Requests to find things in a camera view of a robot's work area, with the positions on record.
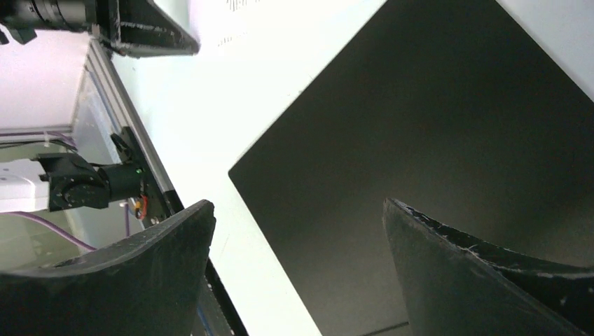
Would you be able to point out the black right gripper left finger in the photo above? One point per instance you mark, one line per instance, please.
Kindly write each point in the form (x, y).
(145, 284)

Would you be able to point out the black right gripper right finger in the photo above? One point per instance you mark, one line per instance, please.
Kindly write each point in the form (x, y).
(454, 283)

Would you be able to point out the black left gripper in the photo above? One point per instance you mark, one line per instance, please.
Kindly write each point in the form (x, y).
(135, 28)

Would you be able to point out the white text-printed paper sheet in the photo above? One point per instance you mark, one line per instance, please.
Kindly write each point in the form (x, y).
(223, 25)

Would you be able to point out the red and black folder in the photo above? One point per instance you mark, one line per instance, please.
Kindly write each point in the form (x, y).
(479, 114)

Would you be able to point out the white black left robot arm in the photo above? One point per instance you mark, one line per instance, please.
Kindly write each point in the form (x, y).
(59, 181)

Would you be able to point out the aluminium front frame rail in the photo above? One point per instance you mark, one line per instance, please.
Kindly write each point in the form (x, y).
(38, 99)

